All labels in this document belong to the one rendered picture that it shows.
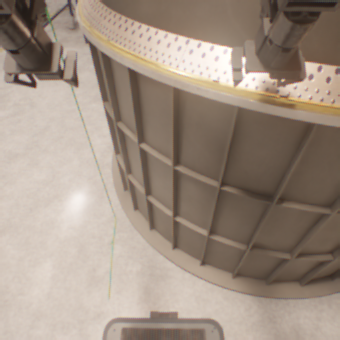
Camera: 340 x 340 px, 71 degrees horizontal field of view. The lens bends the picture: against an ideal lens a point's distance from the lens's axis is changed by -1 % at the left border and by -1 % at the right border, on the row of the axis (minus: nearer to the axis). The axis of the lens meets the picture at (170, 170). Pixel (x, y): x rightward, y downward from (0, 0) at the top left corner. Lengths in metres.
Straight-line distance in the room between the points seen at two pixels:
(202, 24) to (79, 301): 1.44
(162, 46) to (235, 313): 1.33
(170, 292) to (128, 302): 0.24
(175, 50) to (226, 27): 0.14
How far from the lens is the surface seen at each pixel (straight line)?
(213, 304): 1.54
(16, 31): 0.49
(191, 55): 0.71
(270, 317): 1.59
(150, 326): 1.24
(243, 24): 0.69
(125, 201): 1.80
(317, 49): 0.68
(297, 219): 1.04
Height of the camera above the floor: 1.48
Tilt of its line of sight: 48 degrees down
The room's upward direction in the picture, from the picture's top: 1 degrees counter-clockwise
